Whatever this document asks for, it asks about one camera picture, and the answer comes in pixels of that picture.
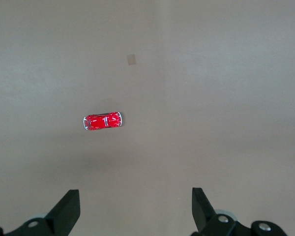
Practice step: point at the brown tape patch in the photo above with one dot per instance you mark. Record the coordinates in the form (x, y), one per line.
(131, 59)

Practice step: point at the red beetle toy car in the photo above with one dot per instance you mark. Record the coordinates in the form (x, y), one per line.
(102, 121)

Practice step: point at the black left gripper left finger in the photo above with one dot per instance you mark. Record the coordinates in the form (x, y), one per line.
(61, 214)

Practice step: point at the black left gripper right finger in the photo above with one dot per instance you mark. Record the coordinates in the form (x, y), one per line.
(204, 214)

